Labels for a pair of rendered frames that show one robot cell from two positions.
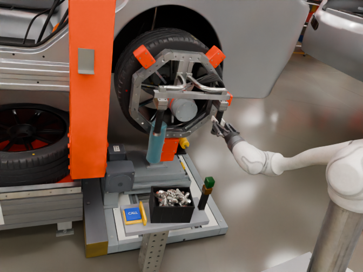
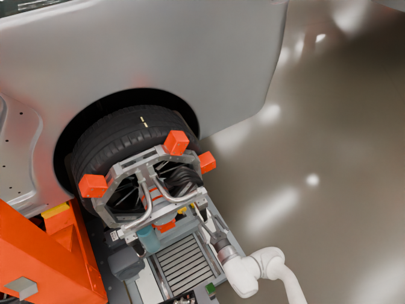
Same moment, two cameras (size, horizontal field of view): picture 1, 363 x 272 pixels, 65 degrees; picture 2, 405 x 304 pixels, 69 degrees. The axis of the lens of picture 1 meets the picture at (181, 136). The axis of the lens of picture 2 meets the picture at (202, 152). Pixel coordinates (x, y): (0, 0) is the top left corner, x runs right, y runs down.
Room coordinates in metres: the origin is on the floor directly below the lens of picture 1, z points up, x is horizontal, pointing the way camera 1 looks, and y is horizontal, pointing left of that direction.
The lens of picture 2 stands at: (0.79, -0.23, 2.15)
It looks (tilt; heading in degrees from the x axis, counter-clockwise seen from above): 53 degrees down; 3
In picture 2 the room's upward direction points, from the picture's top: 6 degrees counter-clockwise
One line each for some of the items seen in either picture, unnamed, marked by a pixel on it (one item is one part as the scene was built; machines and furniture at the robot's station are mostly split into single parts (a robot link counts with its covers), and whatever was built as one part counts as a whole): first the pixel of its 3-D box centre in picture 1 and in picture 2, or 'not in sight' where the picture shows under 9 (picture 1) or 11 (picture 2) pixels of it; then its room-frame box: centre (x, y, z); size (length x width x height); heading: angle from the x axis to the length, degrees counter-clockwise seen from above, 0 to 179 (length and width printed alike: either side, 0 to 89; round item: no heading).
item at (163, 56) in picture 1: (176, 97); (151, 189); (1.54, 0.08, 0.85); 0.54 x 0.07 x 0.54; 116
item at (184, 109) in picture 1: (180, 102); (156, 200); (1.48, 0.05, 0.85); 0.21 x 0.14 x 0.14; 26
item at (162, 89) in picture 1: (172, 75); (132, 201); (1.39, 0.11, 1.03); 0.19 x 0.18 x 0.11; 26
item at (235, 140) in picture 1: (237, 144); (228, 255); (1.20, -0.28, 0.83); 0.09 x 0.06 x 0.09; 116
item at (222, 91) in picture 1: (207, 77); (174, 180); (1.47, -0.06, 1.03); 0.19 x 0.18 x 0.11; 26
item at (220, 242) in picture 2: (230, 136); (219, 240); (1.26, -0.25, 0.83); 0.09 x 0.08 x 0.07; 26
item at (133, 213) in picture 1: (132, 214); not in sight; (0.94, 0.14, 0.47); 0.07 x 0.07 x 0.02; 26
